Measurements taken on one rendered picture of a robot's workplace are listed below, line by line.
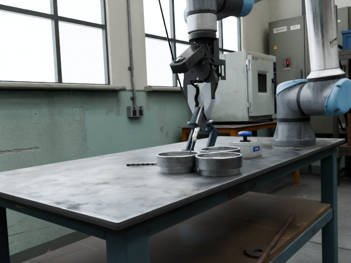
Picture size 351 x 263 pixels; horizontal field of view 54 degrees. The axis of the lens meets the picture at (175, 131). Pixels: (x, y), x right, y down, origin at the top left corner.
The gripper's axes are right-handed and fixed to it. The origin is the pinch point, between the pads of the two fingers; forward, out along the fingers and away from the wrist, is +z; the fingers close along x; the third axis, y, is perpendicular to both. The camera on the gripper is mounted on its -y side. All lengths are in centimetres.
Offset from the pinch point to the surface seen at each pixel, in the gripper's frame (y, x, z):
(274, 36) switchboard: 381, 123, -91
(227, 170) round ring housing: -7.8, -11.2, 11.8
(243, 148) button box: 16.6, -3.3, 10.4
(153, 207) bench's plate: -33.4, -12.2, 13.2
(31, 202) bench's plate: -40.2, 10.5, 13.7
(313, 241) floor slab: 167, 19, 93
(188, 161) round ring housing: -8.5, -1.5, 10.4
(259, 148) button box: 21.7, -5.8, 10.9
